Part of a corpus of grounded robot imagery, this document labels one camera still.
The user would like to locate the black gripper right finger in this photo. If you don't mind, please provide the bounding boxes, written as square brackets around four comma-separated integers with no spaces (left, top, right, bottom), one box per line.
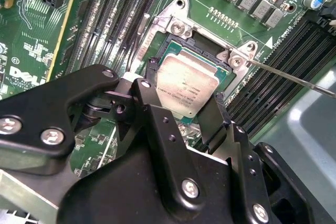
[196,92,320,224]

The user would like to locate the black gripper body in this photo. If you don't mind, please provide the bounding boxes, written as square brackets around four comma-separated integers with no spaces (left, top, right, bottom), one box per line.
[58,145,249,224]

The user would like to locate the metal CPU socket cover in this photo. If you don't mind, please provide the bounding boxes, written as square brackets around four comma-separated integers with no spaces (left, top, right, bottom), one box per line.
[176,118,205,154]

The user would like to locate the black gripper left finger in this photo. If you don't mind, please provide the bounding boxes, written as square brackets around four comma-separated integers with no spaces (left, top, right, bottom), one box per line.
[0,57,208,211]

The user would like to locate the metal wire locking lever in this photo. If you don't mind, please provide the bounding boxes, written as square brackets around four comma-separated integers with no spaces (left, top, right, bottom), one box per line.
[248,58,336,98]
[128,13,151,69]

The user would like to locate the silver CPU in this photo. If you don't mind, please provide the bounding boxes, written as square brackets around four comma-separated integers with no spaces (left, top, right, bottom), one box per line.
[154,40,229,120]

